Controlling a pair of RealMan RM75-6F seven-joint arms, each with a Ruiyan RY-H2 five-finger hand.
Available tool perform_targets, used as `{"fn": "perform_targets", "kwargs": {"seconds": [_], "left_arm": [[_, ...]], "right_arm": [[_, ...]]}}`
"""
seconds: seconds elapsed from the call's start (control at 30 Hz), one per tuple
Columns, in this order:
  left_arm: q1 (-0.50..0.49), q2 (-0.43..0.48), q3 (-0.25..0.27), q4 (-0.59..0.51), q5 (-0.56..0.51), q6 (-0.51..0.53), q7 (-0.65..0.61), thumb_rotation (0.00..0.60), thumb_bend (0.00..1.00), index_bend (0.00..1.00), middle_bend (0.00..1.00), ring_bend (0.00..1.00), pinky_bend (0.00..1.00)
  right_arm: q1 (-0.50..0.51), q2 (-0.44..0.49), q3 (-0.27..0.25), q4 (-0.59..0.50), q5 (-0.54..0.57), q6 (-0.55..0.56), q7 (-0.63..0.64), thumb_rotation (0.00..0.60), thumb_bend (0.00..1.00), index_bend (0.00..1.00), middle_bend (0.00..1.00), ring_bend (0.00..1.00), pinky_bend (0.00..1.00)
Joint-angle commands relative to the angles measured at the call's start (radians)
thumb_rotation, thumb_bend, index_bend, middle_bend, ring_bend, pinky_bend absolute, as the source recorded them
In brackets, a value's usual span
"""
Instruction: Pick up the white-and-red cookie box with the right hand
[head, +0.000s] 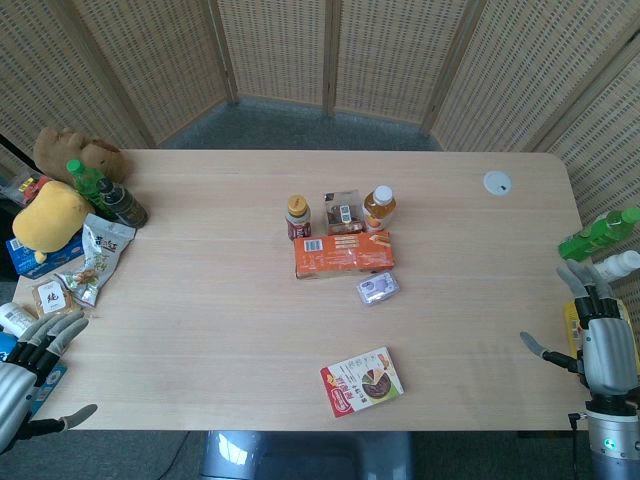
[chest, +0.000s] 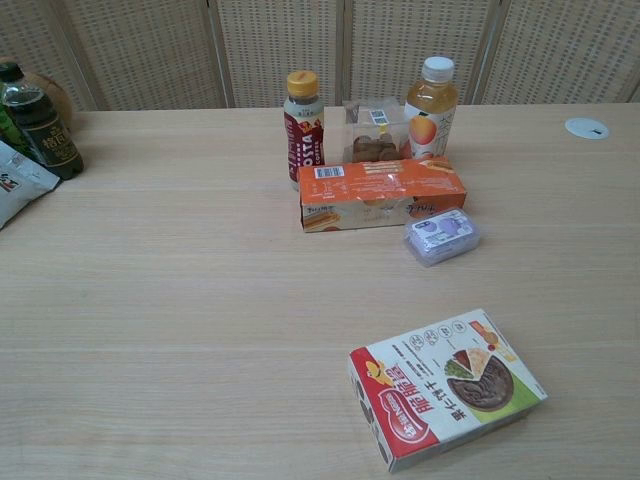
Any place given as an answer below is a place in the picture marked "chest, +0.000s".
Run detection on red white snack packet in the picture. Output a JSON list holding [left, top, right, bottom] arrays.
[[348, 308, 549, 474]]

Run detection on orange snack box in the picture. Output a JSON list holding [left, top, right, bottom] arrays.
[[297, 155, 469, 235]]

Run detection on Costa coffee bottle yellow cap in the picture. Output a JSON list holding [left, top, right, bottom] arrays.
[[283, 70, 326, 193]]

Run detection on clear plastic cookie box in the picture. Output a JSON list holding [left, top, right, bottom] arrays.
[[341, 98, 412, 164]]

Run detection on small purple plastic container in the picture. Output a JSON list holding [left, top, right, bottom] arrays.
[[403, 208, 483, 268]]

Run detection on orange juice bottle white cap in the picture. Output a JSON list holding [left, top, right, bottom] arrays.
[[403, 56, 460, 161]]

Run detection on woven folding screen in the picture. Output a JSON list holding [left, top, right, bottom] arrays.
[[0, 0, 640, 112]]

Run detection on dark tea bottle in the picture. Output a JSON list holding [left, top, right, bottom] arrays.
[[0, 62, 85, 181]]

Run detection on silver white snack bag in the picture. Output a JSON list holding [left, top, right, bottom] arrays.
[[0, 139, 62, 231]]

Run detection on green bottle with green cap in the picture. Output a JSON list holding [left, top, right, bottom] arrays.
[[0, 102, 24, 156]]

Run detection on white table cable grommet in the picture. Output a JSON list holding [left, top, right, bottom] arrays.
[[564, 117, 611, 140]]

